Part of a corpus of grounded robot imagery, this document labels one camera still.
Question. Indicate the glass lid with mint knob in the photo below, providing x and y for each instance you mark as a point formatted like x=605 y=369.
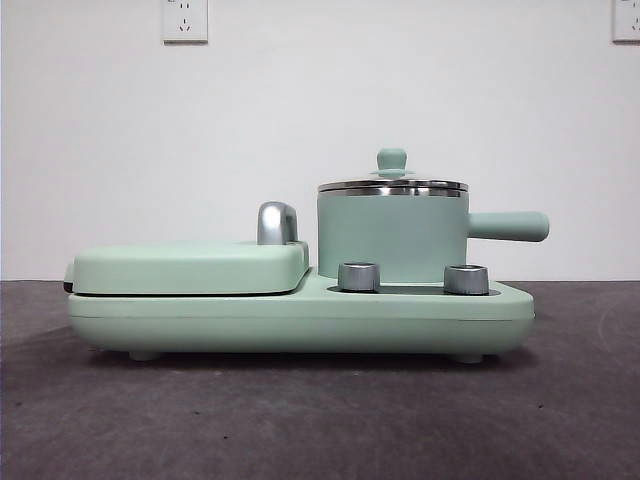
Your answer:
x=393 y=159

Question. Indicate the mint green steamer pot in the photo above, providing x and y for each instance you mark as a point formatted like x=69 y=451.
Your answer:
x=390 y=235

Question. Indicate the silver control knob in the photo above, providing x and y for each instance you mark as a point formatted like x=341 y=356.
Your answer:
x=465 y=279
x=358 y=276

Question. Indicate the white wall socket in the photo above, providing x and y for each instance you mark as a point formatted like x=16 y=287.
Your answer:
x=184 y=20
x=627 y=20

